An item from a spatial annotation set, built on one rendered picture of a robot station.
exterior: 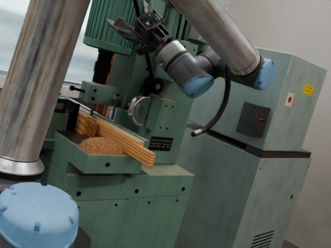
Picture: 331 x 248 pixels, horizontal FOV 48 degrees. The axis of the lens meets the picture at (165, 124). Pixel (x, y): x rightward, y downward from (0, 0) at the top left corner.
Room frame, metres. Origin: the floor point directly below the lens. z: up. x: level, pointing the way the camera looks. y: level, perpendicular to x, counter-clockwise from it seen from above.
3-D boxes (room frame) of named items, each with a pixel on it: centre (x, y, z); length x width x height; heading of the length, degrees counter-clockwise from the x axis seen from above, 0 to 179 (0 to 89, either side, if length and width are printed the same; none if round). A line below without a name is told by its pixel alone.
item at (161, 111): (1.39, 0.03, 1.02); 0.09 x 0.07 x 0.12; 43
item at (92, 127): (1.34, 0.32, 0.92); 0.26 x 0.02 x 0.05; 43
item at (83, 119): (1.33, 0.33, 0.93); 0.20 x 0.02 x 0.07; 43
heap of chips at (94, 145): (1.14, 0.17, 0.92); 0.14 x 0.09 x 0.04; 133
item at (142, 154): (1.30, 0.20, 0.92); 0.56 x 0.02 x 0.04; 43
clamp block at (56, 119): (1.24, 0.42, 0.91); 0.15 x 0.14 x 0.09; 43
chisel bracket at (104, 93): (1.39, 0.26, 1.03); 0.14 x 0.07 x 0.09; 133
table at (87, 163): (1.30, 0.35, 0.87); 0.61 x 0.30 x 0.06; 43
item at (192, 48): (1.41, 0.02, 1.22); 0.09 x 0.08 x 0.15; 133
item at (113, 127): (1.39, 0.26, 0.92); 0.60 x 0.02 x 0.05; 43
